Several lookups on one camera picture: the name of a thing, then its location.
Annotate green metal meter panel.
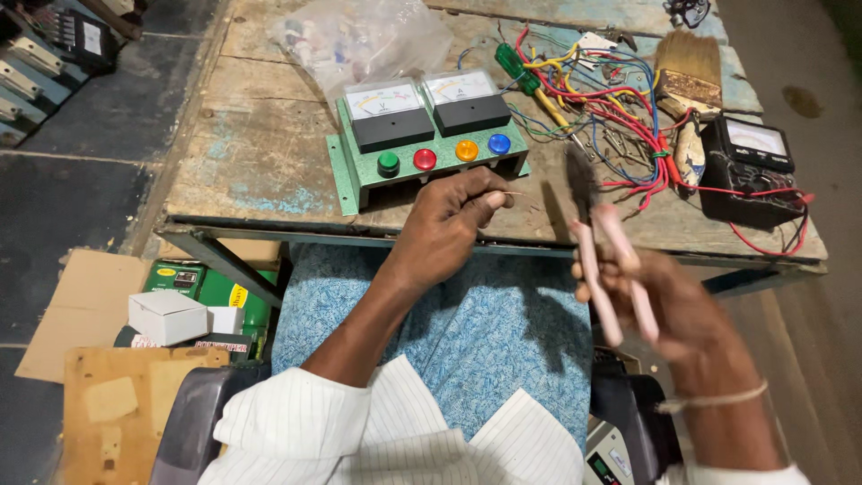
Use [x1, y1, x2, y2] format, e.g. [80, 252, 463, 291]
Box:
[326, 67, 532, 217]

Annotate dark printed flat box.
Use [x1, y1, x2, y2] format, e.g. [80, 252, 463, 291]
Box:
[113, 325, 253, 365]

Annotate black analog multimeter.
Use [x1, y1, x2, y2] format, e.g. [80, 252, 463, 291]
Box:
[699, 115, 809, 229]

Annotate clear plastic bag of parts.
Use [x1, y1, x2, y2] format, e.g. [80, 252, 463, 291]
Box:
[268, 0, 454, 112]

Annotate red multimeter test lead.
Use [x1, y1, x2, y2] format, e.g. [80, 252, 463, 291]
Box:
[599, 178, 816, 257]

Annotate analog voltmeter gauge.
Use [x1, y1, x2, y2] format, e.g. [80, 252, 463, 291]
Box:
[343, 77, 436, 154]

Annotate black tangled item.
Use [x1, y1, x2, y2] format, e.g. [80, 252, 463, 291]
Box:
[663, 0, 712, 29]

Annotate wide wooden paint brush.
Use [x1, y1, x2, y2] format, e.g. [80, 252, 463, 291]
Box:
[653, 30, 724, 198]

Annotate flat brown cardboard sheet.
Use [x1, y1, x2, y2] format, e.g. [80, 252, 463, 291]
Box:
[14, 247, 153, 385]

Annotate analog ammeter gauge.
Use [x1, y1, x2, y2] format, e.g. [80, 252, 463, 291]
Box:
[422, 67, 513, 138]

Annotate tangle of coloured wires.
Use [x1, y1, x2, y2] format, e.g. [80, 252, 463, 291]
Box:
[501, 23, 677, 211]

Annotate white device with display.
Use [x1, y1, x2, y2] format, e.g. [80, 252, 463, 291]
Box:
[582, 416, 638, 485]

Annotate white striped shirt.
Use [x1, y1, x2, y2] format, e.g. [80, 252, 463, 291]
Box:
[198, 354, 587, 485]

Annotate pink handled pliers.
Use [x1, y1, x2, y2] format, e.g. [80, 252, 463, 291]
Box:
[564, 143, 662, 348]

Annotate white paper tag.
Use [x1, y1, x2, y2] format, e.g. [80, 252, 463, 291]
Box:
[576, 31, 618, 70]

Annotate person's right hand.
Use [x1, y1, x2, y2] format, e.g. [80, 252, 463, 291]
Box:
[571, 246, 765, 400]

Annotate thread wrist band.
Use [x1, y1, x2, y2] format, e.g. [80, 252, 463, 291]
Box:
[656, 379, 770, 415]

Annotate person's left hand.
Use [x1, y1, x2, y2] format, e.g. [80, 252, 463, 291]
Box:
[386, 167, 516, 291]

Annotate green product carton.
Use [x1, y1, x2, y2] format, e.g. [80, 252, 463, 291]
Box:
[141, 259, 281, 360]

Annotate large white cardboard box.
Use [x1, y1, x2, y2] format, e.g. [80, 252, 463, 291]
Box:
[127, 290, 209, 348]

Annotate blue patterned lungi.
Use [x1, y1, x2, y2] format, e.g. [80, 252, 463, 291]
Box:
[271, 243, 595, 454]

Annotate worn plywood board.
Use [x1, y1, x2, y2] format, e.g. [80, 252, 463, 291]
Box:
[62, 346, 232, 485]

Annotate green handled screwdriver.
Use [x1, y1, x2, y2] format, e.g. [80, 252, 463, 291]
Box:
[494, 42, 588, 154]

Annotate loose metal crocodile clips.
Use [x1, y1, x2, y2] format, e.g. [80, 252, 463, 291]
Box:
[589, 127, 651, 171]

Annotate small white cardboard box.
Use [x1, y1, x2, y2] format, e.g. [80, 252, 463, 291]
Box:
[205, 306, 245, 336]

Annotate rack of electrical equipment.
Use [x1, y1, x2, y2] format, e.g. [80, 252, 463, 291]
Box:
[0, 0, 123, 148]

